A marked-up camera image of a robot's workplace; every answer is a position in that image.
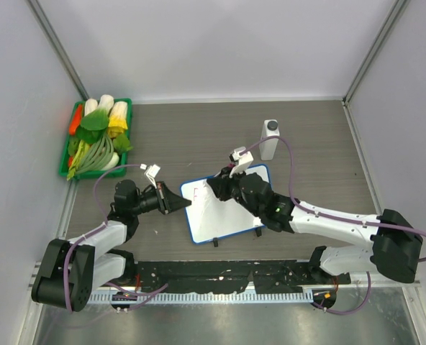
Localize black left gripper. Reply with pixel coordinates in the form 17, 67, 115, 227
131, 181, 190, 216

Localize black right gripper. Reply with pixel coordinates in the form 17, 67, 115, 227
208, 165, 262, 218

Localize blue-framed whiteboard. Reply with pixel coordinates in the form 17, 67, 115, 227
180, 178, 263, 244

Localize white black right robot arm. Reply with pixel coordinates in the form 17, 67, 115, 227
207, 167, 423, 284

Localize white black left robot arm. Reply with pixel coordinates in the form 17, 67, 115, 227
31, 180, 191, 312

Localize white bottle black cap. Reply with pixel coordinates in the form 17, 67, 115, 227
259, 119, 280, 161

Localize green plastic vegetable tray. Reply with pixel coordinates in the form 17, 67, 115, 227
58, 98, 132, 180

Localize green toy bean bundle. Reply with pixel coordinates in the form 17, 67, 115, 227
76, 134, 119, 175

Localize yellow white toy napa cabbage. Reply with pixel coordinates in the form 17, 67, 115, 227
107, 101, 128, 139

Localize yellow green toy stalks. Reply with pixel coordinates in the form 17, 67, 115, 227
66, 140, 91, 180

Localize white green toy cabbage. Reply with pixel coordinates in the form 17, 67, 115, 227
96, 94, 114, 114

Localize orange toy carrot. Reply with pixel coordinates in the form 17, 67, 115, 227
68, 103, 83, 136

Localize white toy bok choy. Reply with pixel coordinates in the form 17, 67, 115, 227
83, 98, 99, 116

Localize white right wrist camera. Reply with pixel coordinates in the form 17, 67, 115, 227
229, 147, 253, 178

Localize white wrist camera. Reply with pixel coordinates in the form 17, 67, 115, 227
140, 164, 160, 187
229, 147, 253, 178

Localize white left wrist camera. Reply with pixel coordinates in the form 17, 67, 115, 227
140, 164, 160, 187

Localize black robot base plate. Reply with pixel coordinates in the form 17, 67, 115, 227
94, 259, 353, 294

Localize white slotted cable duct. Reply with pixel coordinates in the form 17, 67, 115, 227
86, 288, 313, 305

